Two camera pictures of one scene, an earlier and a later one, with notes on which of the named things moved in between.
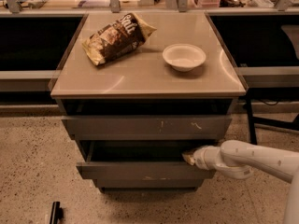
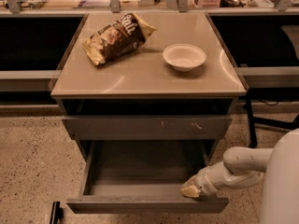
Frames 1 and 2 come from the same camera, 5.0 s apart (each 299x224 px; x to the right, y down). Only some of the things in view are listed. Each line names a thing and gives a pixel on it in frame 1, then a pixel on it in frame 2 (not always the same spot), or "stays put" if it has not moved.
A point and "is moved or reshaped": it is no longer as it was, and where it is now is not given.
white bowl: (184, 57) stays put
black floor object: (57, 213) stays put
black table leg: (251, 123) stays put
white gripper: (200, 157) to (204, 182)
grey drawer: (117, 160) is moved or reshaped
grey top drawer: (143, 127) stays put
